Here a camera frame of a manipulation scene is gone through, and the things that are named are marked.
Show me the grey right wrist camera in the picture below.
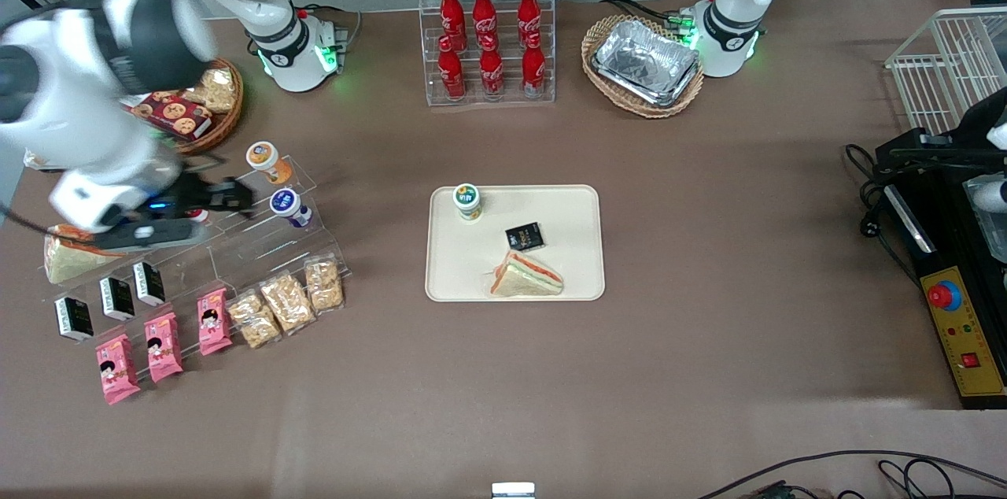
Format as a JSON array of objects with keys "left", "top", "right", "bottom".
[{"left": 98, "top": 217, "right": 208, "bottom": 253}]

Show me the clear metal container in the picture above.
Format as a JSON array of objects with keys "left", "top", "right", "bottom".
[{"left": 963, "top": 174, "right": 1007, "bottom": 264}]

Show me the green gum bottle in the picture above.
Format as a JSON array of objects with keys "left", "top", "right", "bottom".
[{"left": 452, "top": 182, "right": 483, "bottom": 224}]

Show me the black floor cable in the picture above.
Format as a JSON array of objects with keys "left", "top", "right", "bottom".
[
  {"left": 876, "top": 457, "right": 957, "bottom": 499},
  {"left": 695, "top": 448, "right": 1007, "bottom": 499}
]

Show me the clear acrylic step shelf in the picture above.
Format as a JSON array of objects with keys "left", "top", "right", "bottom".
[{"left": 46, "top": 156, "right": 352, "bottom": 375}]

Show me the red cookie box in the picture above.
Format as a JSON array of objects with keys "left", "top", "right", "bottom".
[{"left": 128, "top": 89, "right": 214, "bottom": 142}]

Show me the black power cable with plug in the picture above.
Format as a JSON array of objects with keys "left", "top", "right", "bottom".
[{"left": 844, "top": 142, "right": 926, "bottom": 289}]

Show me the small black white pack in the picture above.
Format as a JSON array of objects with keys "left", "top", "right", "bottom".
[
  {"left": 504, "top": 221, "right": 546, "bottom": 253},
  {"left": 53, "top": 295, "right": 94, "bottom": 343},
  {"left": 98, "top": 275, "right": 137, "bottom": 322},
  {"left": 131, "top": 260, "right": 167, "bottom": 307}
]

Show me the red emergency stop button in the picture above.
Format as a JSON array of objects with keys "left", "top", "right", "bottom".
[{"left": 927, "top": 279, "right": 963, "bottom": 312}]

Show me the wicker basket with foil trays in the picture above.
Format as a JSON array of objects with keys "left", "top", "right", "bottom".
[{"left": 581, "top": 14, "right": 706, "bottom": 120}]

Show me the clear pack of nut bars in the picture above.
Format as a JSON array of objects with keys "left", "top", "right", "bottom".
[
  {"left": 259, "top": 272, "right": 318, "bottom": 337},
  {"left": 303, "top": 256, "right": 346, "bottom": 315},
  {"left": 227, "top": 287, "right": 282, "bottom": 349}
]

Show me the black sealing machine yellow panel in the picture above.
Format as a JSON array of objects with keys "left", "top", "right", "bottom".
[{"left": 873, "top": 145, "right": 1007, "bottom": 411}]

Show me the black base cable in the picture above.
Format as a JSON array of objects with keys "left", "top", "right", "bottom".
[
  {"left": 294, "top": 2, "right": 363, "bottom": 45},
  {"left": 600, "top": 0, "right": 701, "bottom": 34}
]

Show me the pink snack packet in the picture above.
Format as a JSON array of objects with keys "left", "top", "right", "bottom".
[
  {"left": 143, "top": 312, "right": 184, "bottom": 384},
  {"left": 196, "top": 287, "right": 234, "bottom": 357},
  {"left": 94, "top": 333, "right": 142, "bottom": 406}
]

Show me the cream plastic tray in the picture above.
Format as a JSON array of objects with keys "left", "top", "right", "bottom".
[{"left": 424, "top": 183, "right": 607, "bottom": 304}]

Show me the blue lid yogurt cup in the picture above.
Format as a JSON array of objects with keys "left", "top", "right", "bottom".
[{"left": 269, "top": 187, "right": 314, "bottom": 229}]

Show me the orange gum bottle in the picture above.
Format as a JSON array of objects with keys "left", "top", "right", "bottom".
[{"left": 245, "top": 140, "right": 294, "bottom": 186}]

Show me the clear bag of crackers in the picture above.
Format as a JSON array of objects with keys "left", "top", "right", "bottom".
[{"left": 184, "top": 67, "right": 238, "bottom": 115}]

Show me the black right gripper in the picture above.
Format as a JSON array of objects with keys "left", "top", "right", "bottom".
[{"left": 148, "top": 176, "right": 258, "bottom": 224}]

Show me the white wire rack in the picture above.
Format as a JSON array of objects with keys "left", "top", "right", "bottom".
[{"left": 884, "top": 6, "right": 1007, "bottom": 137}]

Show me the silver foil tray stack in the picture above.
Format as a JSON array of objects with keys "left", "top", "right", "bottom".
[{"left": 591, "top": 18, "right": 702, "bottom": 109}]

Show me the red cola bottle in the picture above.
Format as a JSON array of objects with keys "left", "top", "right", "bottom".
[
  {"left": 437, "top": 35, "right": 467, "bottom": 101},
  {"left": 516, "top": 0, "right": 544, "bottom": 48},
  {"left": 471, "top": 0, "right": 499, "bottom": 51},
  {"left": 478, "top": 34, "right": 505, "bottom": 98},
  {"left": 438, "top": 0, "right": 467, "bottom": 51},
  {"left": 521, "top": 32, "right": 548, "bottom": 98}
]

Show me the silver metal handle bar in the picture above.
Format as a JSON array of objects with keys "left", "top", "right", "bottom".
[{"left": 882, "top": 183, "right": 938, "bottom": 255}]

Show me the clear acrylic bottle rack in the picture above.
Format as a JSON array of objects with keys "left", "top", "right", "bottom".
[{"left": 416, "top": 0, "right": 557, "bottom": 108}]

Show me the triangle sandwich in wrapper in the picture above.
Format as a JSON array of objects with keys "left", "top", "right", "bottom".
[
  {"left": 42, "top": 224, "right": 127, "bottom": 286},
  {"left": 489, "top": 249, "right": 565, "bottom": 299}
]

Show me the wicker basket with snacks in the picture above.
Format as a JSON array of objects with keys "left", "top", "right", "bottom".
[{"left": 124, "top": 57, "right": 245, "bottom": 156}]

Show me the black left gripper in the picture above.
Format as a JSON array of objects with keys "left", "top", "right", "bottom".
[{"left": 876, "top": 85, "right": 1007, "bottom": 170}]

